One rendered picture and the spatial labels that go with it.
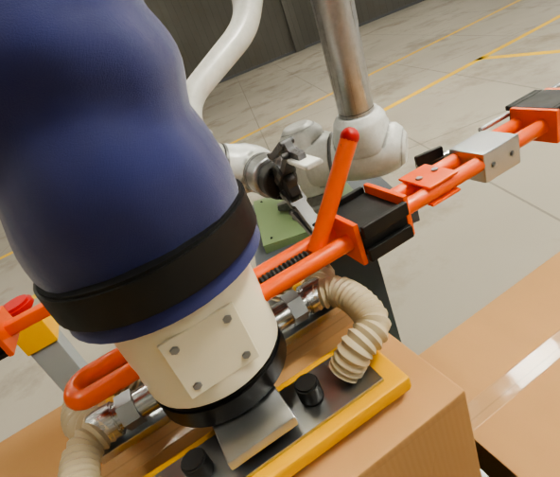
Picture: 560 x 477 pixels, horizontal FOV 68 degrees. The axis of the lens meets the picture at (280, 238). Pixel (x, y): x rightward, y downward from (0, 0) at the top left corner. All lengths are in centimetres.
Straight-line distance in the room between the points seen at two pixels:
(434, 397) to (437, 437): 4
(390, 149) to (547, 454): 77
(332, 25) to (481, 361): 86
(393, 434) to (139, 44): 44
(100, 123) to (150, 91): 5
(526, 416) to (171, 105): 87
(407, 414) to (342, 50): 87
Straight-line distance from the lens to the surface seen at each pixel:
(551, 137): 73
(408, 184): 60
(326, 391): 50
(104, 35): 33
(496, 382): 105
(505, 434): 98
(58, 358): 107
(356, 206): 56
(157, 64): 35
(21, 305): 101
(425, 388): 53
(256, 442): 46
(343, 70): 115
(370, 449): 50
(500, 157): 66
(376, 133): 120
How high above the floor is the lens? 136
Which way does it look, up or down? 27 degrees down
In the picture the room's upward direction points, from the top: 22 degrees counter-clockwise
